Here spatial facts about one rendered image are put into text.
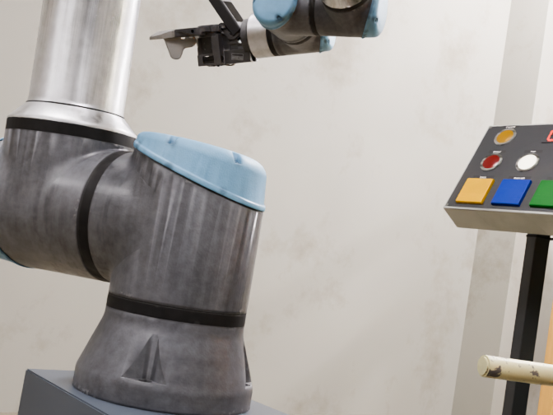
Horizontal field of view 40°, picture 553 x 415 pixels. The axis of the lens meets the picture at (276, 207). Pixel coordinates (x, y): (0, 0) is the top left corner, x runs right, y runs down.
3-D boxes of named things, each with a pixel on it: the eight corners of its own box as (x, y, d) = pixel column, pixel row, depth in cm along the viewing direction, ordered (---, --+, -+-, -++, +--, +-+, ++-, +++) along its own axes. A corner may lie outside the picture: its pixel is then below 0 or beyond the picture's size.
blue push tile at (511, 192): (517, 204, 174) (531, 178, 177) (489, 203, 180) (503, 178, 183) (521, 209, 175) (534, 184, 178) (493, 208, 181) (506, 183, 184)
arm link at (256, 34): (263, 9, 149) (281, 11, 158) (240, 12, 151) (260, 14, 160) (267, 56, 151) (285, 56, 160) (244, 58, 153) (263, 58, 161)
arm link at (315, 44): (325, -7, 145) (341, 11, 154) (264, 2, 150) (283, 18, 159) (324, 42, 144) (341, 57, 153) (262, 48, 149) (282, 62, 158)
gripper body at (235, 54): (194, 67, 158) (248, 61, 153) (190, 24, 157) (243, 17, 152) (211, 66, 165) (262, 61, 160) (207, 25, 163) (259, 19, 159)
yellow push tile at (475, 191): (480, 201, 181) (493, 178, 184) (454, 200, 187) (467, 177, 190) (483, 206, 182) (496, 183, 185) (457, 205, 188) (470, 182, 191)
